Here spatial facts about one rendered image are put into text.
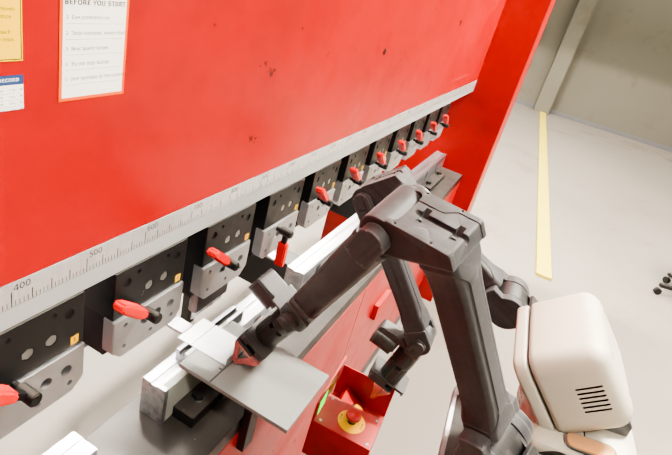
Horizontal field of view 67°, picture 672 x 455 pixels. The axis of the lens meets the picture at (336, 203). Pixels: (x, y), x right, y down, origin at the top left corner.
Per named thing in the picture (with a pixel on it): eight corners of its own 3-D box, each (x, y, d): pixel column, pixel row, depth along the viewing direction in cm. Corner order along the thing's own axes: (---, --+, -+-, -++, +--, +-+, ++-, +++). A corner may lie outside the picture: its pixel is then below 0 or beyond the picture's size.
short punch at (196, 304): (194, 321, 105) (200, 284, 101) (186, 317, 106) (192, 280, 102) (224, 299, 113) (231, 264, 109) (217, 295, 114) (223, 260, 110)
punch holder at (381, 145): (363, 189, 164) (377, 141, 157) (340, 179, 166) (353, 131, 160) (380, 177, 177) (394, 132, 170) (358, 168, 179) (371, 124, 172)
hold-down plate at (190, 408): (191, 429, 106) (193, 419, 105) (171, 415, 108) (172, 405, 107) (269, 351, 132) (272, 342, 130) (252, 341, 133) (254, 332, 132)
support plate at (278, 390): (286, 434, 97) (287, 430, 97) (178, 366, 105) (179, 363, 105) (328, 378, 112) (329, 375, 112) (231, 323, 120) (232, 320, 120)
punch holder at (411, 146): (403, 161, 198) (416, 121, 191) (383, 153, 201) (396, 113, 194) (415, 153, 211) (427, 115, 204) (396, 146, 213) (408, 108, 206)
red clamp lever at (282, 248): (282, 269, 116) (290, 233, 112) (267, 262, 118) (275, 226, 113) (286, 266, 118) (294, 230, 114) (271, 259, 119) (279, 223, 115)
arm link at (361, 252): (393, 255, 58) (443, 206, 64) (359, 218, 59) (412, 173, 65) (289, 342, 94) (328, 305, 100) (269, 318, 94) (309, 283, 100)
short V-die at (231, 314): (186, 366, 108) (187, 355, 107) (175, 359, 109) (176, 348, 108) (241, 320, 125) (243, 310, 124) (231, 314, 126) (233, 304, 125)
